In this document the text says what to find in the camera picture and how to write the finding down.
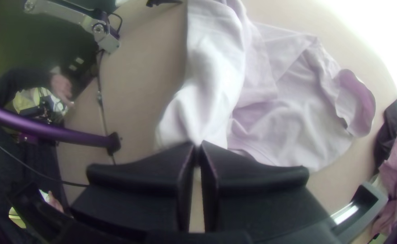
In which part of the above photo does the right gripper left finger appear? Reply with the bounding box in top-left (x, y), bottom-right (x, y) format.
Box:
top-left (70, 141), bottom-right (196, 235)

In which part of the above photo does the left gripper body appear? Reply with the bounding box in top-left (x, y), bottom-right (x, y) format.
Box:
top-left (146, 0), bottom-right (183, 8)

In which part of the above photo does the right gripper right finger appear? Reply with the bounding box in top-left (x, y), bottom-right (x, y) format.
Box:
top-left (198, 141), bottom-right (331, 242)

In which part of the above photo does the white t-shirt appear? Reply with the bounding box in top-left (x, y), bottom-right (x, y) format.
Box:
top-left (154, 0), bottom-right (377, 174)

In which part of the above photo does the dark metal tube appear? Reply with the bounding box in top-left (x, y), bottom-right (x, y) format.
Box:
top-left (0, 101), bottom-right (122, 156)

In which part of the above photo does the person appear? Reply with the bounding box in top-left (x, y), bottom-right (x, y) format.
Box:
top-left (0, 66), bottom-right (76, 217)

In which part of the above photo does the black cable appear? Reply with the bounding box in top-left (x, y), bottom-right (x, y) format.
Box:
top-left (0, 131), bottom-right (89, 188)
top-left (96, 50), bottom-right (117, 166)

